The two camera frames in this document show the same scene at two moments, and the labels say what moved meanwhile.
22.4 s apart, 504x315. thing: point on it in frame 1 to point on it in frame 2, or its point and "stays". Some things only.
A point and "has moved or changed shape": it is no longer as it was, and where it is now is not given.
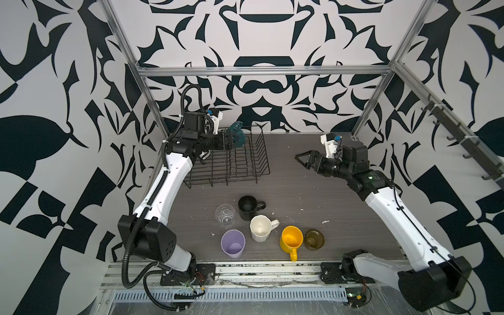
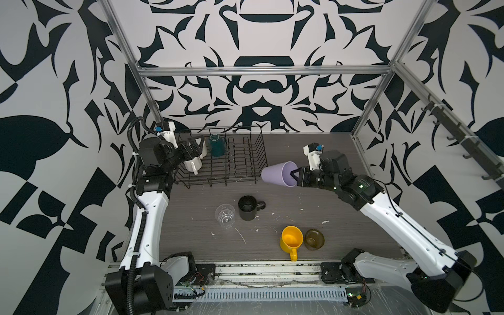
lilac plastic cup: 233,243 to 280,173
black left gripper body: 214,144 to 184,155
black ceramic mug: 248,207 stays
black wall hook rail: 474,147 stays
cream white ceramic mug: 260,227 to 193,165
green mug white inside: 236,134 has moved or changed shape
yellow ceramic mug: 291,239 stays
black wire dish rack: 241,159 stays
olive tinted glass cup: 314,239 stays
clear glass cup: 225,214 stays
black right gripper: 315,153 to 302,178
